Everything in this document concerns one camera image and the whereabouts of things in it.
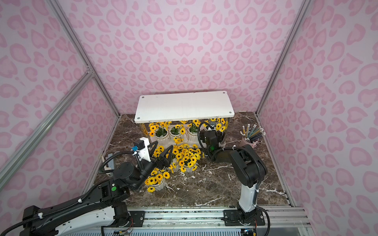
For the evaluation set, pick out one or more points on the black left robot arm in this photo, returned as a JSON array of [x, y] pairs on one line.
[[130, 170]]

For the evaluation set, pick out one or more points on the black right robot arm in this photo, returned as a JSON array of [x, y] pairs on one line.
[[249, 169]]

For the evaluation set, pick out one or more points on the white two-tier shelf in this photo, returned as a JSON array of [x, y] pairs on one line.
[[178, 107]]

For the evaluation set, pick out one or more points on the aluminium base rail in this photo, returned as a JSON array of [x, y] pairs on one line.
[[211, 221]]

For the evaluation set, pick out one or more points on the sunflower pot top second-left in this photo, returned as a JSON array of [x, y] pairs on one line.
[[188, 157]]

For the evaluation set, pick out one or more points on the pink pencil cup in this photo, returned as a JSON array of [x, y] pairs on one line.
[[251, 135]]

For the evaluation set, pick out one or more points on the sunflower pot bottom second-left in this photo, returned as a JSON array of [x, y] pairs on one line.
[[177, 131]]

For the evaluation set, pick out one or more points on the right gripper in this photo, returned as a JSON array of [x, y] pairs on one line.
[[207, 135]]

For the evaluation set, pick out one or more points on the sunflower pot second-left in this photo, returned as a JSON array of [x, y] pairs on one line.
[[177, 131], [188, 157]]

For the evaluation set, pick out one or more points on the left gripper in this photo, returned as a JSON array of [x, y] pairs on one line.
[[156, 161]]

